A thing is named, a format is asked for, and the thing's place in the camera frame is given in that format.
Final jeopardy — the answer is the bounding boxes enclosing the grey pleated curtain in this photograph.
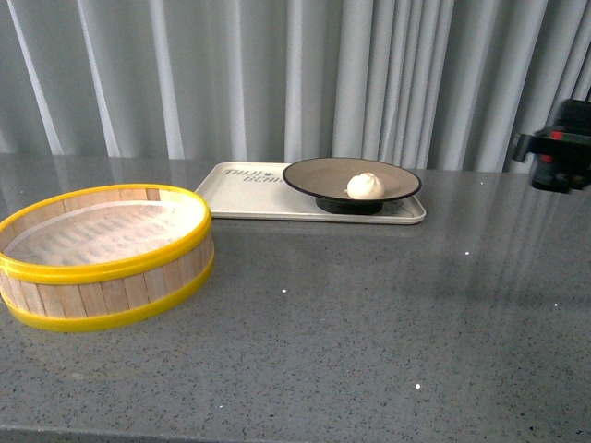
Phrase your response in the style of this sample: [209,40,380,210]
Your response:
[1,1,590,172]

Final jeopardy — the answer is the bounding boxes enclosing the beige plate black rim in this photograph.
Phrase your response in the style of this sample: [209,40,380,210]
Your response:
[283,158,422,216]

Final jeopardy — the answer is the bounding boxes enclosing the black gripper red accents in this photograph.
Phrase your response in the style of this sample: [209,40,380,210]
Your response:
[510,99,590,194]

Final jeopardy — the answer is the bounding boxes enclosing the yellow rimmed bamboo steamer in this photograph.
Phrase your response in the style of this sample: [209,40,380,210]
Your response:
[1,184,214,332]

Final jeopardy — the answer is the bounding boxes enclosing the white steamed bun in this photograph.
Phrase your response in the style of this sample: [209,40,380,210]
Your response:
[344,173,385,199]

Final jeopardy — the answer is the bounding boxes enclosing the cream bear print tray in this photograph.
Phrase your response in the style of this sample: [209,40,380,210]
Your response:
[196,162,427,225]

